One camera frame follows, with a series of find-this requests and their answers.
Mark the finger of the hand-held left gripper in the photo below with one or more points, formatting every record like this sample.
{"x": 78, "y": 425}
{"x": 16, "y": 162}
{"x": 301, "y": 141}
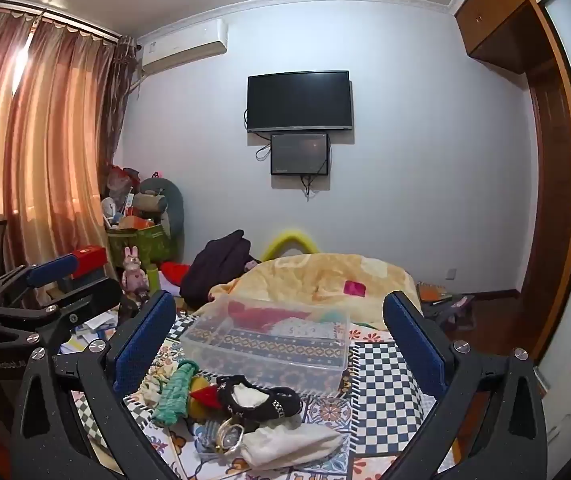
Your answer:
{"x": 52, "y": 269}
{"x": 90, "y": 295}

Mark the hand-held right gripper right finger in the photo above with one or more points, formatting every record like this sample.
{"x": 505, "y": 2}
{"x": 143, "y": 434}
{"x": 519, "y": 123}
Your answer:
{"x": 414, "y": 347}

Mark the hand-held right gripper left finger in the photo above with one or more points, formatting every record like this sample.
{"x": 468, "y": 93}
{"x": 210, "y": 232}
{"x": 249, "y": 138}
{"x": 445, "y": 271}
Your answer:
{"x": 141, "y": 342}

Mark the green knitted cloth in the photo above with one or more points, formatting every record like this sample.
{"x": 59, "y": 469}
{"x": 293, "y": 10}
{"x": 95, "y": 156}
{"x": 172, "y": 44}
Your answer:
{"x": 175, "y": 392}

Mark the yellow and red plush toy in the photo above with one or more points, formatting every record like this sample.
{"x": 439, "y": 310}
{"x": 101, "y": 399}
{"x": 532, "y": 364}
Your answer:
{"x": 204, "y": 396}

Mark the clear plastic storage box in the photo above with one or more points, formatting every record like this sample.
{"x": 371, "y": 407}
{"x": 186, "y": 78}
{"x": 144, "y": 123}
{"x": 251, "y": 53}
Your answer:
{"x": 270, "y": 355}

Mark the white cloth pouch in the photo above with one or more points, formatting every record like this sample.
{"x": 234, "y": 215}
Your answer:
{"x": 290, "y": 442}

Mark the scattered papers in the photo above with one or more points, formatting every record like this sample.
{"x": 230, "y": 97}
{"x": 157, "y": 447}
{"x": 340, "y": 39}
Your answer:
{"x": 92, "y": 327}

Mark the red box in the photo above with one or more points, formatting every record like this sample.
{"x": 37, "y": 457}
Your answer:
{"x": 89, "y": 260}

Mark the pink bunny doll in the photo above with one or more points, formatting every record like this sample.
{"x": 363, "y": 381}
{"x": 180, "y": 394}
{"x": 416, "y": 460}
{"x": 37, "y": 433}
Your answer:
{"x": 134, "y": 275}

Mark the grey and pink bag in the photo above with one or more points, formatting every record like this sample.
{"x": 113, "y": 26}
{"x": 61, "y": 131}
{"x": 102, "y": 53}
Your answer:
{"x": 453, "y": 310}

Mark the patterned bed sheet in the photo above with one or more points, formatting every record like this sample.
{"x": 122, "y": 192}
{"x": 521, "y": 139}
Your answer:
{"x": 385, "y": 395}

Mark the orange book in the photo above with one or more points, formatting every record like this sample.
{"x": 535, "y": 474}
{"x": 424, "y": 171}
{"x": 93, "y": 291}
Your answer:
{"x": 433, "y": 291}

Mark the green storage box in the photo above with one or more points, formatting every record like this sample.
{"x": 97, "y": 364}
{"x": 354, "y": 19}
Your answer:
{"x": 140, "y": 245}

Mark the pink card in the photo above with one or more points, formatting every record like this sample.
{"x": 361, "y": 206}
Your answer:
{"x": 355, "y": 288}

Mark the black jacket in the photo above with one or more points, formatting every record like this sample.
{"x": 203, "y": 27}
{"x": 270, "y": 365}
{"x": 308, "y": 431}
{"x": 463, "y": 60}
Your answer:
{"x": 215, "y": 270}

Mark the white and teal cloth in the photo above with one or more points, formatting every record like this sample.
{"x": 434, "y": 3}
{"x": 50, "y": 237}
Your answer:
{"x": 310, "y": 325}

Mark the red cloth in box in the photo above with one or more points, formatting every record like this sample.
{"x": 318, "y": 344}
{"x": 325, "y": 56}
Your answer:
{"x": 245, "y": 317}

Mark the red plastic bag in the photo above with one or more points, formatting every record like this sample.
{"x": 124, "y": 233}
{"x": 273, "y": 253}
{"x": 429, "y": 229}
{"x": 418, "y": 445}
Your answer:
{"x": 123, "y": 180}

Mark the orange curtain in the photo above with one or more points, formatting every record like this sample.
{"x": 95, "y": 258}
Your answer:
{"x": 40, "y": 150}

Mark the grey plush pillow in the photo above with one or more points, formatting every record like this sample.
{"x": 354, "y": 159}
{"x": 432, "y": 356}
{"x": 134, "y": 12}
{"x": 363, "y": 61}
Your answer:
{"x": 173, "y": 205}

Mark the yellow blanket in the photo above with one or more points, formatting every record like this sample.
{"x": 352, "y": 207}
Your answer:
{"x": 310, "y": 275}

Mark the gold bangles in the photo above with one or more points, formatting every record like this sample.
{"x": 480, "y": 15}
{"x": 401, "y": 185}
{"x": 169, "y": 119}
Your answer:
{"x": 230, "y": 437}

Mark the yellow foam tube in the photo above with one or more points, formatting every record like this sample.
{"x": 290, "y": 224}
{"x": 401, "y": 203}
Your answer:
{"x": 290, "y": 237}

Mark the white air conditioner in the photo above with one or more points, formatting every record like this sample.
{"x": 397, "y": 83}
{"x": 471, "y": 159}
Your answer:
{"x": 185, "y": 45}

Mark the wooden overhead cabinet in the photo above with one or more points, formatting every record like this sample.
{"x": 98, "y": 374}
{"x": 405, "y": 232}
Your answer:
{"x": 505, "y": 15}

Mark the white wall socket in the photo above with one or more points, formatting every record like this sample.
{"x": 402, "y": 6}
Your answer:
{"x": 451, "y": 274}

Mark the wooden door frame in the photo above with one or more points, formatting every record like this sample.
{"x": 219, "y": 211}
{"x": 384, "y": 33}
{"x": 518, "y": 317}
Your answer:
{"x": 555, "y": 200}

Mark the small black wall monitor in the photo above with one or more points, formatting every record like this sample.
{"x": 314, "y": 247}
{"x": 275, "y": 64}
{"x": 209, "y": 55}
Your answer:
{"x": 299, "y": 154}

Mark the black wall television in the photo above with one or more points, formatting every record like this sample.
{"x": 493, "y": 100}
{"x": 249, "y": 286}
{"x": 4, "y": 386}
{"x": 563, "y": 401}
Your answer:
{"x": 299, "y": 101}

